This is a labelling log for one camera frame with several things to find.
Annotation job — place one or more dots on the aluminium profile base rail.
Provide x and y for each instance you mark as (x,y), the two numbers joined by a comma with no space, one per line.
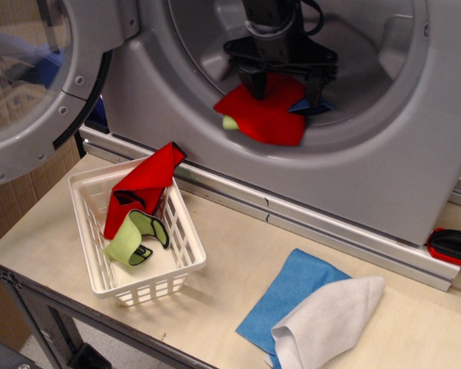
(412,261)

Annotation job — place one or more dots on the small light green cloth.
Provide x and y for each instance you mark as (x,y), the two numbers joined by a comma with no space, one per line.
(229,124)

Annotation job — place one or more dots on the black box under table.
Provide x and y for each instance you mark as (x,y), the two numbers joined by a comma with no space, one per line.
(87,357)

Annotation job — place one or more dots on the blue cloth on table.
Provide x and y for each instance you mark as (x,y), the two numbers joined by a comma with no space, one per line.
(301,275)

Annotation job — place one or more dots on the red felt cloth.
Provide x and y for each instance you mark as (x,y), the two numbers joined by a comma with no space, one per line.
(267,120)

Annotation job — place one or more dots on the small blue cloth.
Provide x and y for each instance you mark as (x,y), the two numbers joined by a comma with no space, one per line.
(303,107)

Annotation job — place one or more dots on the red and black tool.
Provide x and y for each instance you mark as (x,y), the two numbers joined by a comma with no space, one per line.
(445,245)

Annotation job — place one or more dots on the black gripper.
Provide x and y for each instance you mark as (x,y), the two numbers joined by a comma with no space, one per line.
(290,52)

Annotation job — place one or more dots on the red cloth with black trim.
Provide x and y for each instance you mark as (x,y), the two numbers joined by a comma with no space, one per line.
(142,188)

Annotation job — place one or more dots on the white plastic basket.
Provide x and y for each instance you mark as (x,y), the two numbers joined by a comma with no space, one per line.
(165,271)

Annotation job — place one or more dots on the white cloth on table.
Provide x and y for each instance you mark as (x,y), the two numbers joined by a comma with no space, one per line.
(327,323)

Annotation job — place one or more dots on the round transparent machine door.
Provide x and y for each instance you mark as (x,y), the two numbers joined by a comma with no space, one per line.
(54,58)

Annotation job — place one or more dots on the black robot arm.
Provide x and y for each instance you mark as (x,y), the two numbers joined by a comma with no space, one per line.
(270,17)

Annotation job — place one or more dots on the metal table frame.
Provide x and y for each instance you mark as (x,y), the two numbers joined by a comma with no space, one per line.
(51,317)

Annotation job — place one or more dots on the light green cloth black trim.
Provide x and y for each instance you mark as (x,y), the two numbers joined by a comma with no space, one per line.
(126,246)

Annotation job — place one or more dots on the grey toy laundry machine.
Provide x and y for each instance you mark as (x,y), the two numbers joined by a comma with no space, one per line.
(387,157)

